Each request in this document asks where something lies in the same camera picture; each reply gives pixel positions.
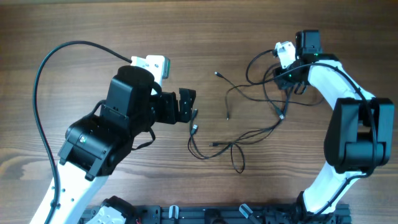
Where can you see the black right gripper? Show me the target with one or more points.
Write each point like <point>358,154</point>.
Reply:
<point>280,79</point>

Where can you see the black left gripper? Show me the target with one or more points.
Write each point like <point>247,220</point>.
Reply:
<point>171,116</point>

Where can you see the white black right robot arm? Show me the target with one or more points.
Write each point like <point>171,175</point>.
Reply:
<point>359,136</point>

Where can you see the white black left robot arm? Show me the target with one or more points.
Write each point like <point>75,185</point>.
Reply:
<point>95,144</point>

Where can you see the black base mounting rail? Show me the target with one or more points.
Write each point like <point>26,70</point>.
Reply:
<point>117,210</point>

